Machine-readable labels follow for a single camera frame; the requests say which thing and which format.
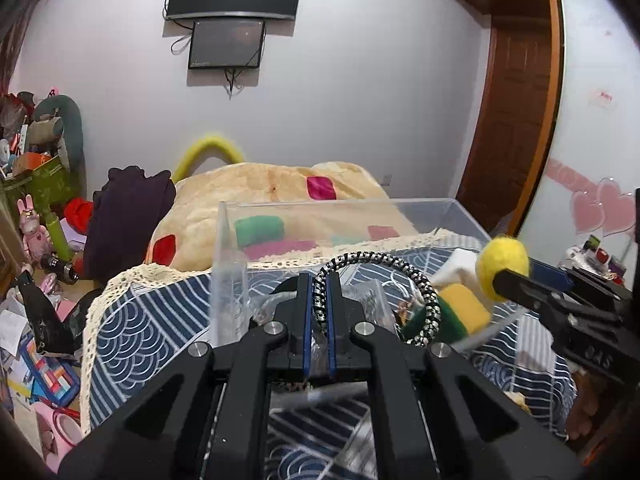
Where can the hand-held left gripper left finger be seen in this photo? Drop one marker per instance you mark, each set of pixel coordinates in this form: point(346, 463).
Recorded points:
point(304, 330)

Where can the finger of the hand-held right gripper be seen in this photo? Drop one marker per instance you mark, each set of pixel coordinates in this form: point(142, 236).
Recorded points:
point(520, 286)
point(550, 272)

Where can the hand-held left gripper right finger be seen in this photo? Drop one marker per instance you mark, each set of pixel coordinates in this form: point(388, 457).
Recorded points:
point(333, 330)

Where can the yellow felt ball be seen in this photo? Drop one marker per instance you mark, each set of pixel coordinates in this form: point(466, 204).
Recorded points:
point(500, 259)

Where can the clear acrylic box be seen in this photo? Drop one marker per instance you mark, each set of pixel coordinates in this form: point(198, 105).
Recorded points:
point(229, 280)

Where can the person's right hand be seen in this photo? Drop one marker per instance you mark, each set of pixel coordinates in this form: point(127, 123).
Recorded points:
point(582, 410)

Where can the clear plastic wrapper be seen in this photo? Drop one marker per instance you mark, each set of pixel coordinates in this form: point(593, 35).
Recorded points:
point(372, 302)

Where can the yellow and green sponge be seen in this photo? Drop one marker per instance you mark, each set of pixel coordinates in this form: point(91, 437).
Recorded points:
point(465, 310)

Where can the white foam block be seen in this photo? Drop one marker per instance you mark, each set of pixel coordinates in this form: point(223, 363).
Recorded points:
point(457, 266)

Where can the pink heart stickers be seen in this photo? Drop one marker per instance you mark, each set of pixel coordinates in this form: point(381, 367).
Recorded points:
point(602, 207)

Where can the wooden door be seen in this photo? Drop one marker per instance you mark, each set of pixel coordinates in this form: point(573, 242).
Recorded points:
point(505, 125)

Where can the blue wave-patterned lace tablecloth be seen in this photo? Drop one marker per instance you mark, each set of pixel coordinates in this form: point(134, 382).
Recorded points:
point(150, 325)

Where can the beige plush blanket, coloured squares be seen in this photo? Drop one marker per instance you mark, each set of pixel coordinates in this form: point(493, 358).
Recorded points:
point(240, 185)

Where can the yellow-green plush loop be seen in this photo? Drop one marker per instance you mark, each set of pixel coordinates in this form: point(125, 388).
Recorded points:
point(212, 142)

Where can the dark purple cloth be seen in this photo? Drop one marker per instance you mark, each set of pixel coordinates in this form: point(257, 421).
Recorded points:
point(125, 220)

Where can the white sliding wardrobe door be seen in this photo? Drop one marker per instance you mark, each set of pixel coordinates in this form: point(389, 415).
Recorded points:
point(595, 60)

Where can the red plush item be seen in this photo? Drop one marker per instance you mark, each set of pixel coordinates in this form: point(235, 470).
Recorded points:
point(79, 214)

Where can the pink cup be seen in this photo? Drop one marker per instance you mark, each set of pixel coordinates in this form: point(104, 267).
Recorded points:
point(67, 425)

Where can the black plastic bag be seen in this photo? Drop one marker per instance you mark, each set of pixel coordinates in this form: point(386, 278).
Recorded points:
point(47, 320)

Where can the colourful blue book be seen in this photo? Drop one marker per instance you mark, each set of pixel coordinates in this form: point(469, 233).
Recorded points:
point(50, 375)

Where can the green cylinder bottle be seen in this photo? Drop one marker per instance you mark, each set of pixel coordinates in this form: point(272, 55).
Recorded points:
point(57, 237)

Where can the pink bunny figure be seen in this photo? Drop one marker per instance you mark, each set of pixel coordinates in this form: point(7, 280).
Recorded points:
point(34, 232)

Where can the green patterned box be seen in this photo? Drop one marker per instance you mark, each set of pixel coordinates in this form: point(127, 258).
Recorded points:
point(40, 180)

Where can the grey-green plush toy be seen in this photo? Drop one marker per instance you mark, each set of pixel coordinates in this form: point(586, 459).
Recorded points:
point(70, 120)

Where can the dark sheer curtain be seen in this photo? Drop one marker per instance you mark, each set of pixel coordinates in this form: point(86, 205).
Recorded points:
point(25, 15)

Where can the black camera lens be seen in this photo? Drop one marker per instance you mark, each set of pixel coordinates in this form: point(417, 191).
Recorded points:
point(61, 267)

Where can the small black wall monitor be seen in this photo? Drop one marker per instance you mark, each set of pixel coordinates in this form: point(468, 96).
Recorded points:
point(226, 44)

